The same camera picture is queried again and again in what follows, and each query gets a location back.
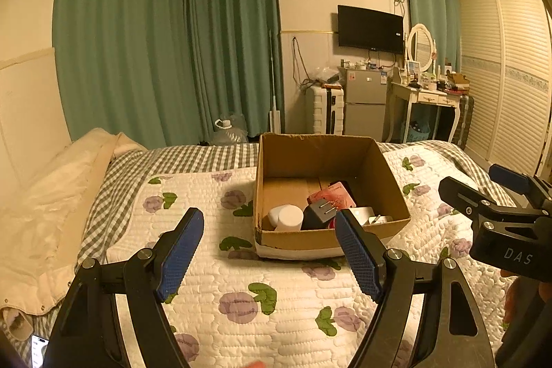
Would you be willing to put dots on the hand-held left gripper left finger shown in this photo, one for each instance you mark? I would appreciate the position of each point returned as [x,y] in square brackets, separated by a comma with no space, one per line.
[181,251]

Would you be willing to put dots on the white charger plug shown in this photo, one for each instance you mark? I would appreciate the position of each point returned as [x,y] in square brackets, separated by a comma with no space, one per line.
[364,214]

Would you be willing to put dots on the small picture frame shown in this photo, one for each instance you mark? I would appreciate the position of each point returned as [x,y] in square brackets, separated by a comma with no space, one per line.
[413,71]

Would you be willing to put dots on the white dressing table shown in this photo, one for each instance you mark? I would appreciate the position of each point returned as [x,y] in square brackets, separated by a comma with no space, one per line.
[422,96]

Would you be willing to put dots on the white louvred wardrobe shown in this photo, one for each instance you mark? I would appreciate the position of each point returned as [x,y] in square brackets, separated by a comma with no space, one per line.
[504,83]

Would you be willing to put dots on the green curtain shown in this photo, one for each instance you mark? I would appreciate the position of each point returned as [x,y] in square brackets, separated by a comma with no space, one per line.
[235,31]
[125,31]
[431,6]

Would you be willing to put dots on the oval white vanity mirror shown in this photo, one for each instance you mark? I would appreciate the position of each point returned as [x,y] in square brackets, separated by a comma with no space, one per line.
[420,47]

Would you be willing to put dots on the white plastic bottle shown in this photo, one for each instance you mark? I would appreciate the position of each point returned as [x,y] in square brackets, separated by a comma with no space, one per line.
[289,218]

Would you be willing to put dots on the smartphone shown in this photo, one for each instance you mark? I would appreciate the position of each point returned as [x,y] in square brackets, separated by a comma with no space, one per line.
[39,350]

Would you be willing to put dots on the beige folded duvet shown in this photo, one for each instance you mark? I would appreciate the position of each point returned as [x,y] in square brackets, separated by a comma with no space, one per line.
[51,213]

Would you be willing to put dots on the dark suitcase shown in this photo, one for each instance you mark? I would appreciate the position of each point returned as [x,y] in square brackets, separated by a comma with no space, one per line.
[463,120]

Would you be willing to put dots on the white floral quilt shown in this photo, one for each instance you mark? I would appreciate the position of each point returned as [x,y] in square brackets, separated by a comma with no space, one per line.
[241,286]

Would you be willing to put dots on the dark grey power adapter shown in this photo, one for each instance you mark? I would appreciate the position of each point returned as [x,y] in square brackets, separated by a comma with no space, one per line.
[317,217]

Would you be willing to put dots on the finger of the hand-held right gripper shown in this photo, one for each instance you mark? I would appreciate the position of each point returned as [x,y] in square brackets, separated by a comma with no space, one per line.
[461,195]
[509,175]

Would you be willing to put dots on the white flat mop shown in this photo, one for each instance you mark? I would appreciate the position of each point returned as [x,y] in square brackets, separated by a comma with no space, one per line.
[275,118]

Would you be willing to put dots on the clear plastic bag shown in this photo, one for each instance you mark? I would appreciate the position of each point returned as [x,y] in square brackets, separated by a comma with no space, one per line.
[325,75]

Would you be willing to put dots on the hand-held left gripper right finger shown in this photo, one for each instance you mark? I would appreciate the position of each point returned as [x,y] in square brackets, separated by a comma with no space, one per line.
[360,256]

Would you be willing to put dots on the silver small fridge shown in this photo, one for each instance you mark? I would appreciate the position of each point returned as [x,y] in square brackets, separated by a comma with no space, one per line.
[365,103]

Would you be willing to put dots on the white suitcase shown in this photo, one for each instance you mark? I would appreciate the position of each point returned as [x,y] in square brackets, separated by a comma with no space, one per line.
[323,109]

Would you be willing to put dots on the red packet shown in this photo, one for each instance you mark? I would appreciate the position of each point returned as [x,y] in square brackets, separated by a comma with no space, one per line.
[336,193]

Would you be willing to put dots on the black wall television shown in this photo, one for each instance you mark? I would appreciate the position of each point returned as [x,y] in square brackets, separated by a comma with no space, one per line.
[370,27]

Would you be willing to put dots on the blue basket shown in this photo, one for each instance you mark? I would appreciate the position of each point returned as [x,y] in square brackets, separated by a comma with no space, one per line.
[417,131]

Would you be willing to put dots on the person's right hand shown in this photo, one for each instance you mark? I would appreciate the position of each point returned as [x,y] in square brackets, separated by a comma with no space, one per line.
[546,295]

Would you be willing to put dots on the clear water jug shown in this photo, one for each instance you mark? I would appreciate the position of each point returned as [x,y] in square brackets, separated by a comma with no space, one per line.
[228,131]

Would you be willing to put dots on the brown cardboard box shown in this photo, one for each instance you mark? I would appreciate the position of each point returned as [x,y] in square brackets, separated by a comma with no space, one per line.
[319,241]

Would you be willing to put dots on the cream headboard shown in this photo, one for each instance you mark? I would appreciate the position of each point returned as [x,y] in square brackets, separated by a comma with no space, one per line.
[30,113]

